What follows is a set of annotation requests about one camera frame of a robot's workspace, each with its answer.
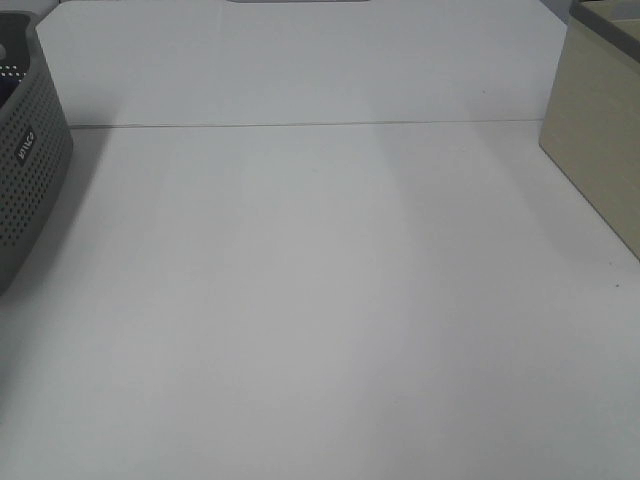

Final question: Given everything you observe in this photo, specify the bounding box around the blue microfibre towel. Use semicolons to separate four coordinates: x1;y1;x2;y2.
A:
0;71;21;107

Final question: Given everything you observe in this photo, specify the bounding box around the beige box with grey rim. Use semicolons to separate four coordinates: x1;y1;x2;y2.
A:
539;1;639;255

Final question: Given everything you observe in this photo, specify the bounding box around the grey perforated plastic basket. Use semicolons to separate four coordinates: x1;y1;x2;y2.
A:
1;11;73;292

